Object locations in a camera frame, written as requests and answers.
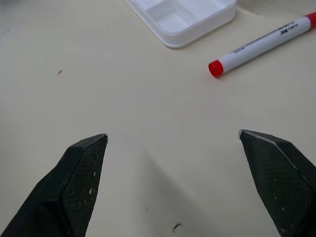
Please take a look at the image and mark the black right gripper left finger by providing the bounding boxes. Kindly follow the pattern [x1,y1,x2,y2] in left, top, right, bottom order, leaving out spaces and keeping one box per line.
[0,133,109,237]

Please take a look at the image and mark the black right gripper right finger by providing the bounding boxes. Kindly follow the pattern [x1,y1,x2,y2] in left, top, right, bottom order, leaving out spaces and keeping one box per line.
[238,129,316,237]

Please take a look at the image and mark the white marker with red cap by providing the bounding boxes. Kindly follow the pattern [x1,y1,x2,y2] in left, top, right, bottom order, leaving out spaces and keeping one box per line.
[208,11,316,79]

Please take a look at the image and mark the white plastic tray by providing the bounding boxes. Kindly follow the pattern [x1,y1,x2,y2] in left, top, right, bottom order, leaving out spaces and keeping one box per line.
[124,0,237,48]

